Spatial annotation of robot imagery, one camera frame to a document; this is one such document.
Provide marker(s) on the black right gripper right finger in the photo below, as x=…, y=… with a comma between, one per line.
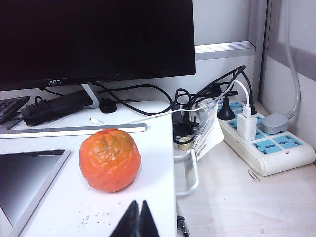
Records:
x=146, y=224

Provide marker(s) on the aluminium partition frame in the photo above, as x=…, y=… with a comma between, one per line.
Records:
x=261, y=49

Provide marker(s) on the metal paper clip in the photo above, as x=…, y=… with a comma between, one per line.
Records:
x=253, y=176

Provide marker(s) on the silver monitor stand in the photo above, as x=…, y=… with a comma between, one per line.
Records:
x=74, y=129

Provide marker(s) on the orange fruit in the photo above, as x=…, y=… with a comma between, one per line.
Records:
x=109, y=160

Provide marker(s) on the white raised desk platform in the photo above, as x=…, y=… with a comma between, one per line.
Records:
x=153, y=153

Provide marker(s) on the black AOC computer monitor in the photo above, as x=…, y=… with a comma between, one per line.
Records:
x=98, y=37

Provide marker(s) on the black keyboard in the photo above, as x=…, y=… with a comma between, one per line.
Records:
x=10, y=106

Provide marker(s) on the roll of tape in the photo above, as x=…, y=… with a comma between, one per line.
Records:
x=185, y=144

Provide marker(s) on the black plug in strip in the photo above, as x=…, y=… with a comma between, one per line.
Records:
x=224, y=111

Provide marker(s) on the grey plug adapter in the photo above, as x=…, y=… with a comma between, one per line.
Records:
x=274, y=123

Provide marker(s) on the white power strip blue sockets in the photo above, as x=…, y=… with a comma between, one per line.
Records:
x=279, y=158

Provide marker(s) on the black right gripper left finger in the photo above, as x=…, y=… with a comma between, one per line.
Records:
x=129, y=224

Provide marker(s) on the black round plug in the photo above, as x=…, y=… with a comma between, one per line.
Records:
x=107, y=106

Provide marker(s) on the white USB charger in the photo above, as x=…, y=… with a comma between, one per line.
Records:
x=247, y=124

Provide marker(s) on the silver tablet with black screen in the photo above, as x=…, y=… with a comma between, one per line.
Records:
x=22, y=177

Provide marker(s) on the black pen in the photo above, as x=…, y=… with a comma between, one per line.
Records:
x=183, y=227

